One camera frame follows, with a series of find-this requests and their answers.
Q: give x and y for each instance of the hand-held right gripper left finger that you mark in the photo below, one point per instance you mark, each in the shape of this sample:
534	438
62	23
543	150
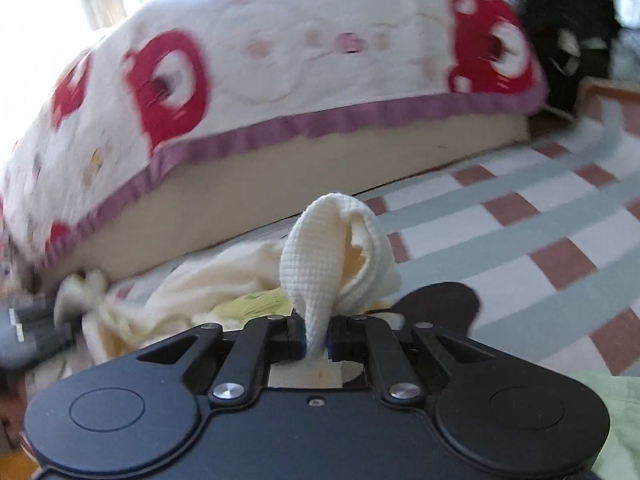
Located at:
296	340

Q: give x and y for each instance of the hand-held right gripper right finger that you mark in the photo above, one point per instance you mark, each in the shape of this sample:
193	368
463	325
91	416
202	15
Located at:
336	342

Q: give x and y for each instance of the cream baby romper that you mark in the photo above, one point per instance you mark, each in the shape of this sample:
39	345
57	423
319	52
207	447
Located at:
310	260

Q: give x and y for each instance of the pile of dark clothes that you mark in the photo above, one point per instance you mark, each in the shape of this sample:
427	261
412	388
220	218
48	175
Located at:
565	25

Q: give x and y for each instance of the checkered play mat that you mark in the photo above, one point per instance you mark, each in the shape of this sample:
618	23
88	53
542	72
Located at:
525	240

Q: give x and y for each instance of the light green cloth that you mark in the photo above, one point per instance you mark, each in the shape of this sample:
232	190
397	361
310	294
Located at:
615	410

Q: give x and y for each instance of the bear print quilt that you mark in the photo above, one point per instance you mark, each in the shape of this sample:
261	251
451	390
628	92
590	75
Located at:
280	50

